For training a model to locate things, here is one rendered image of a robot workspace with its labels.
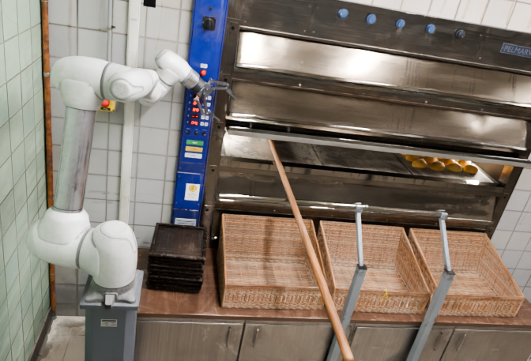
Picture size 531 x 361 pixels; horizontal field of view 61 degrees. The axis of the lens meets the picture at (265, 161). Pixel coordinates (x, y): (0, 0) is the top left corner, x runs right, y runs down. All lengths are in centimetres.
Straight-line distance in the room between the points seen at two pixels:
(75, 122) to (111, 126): 79
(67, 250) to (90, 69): 63
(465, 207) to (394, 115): 85
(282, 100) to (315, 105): 19
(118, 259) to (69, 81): 63
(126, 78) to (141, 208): 122
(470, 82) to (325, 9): 93
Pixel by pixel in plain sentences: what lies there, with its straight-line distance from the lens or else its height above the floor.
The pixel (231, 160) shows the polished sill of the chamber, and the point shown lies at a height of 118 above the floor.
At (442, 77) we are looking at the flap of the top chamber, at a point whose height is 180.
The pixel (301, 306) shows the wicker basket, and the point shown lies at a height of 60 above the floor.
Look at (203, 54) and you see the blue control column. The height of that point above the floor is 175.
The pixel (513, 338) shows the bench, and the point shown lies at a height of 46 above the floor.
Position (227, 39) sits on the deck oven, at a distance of 231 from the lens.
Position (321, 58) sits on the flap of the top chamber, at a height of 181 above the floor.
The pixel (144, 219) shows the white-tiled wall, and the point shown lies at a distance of 271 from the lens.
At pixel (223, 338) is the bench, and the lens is 254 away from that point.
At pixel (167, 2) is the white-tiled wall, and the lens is 229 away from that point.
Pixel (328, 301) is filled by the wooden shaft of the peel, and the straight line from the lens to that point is 166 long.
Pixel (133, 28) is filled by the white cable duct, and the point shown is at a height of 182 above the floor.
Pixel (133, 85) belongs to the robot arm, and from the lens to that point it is 160.
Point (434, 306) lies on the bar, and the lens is 266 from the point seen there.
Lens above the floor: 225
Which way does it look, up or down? 24 degrees down
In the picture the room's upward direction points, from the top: 11 degrees clockwise
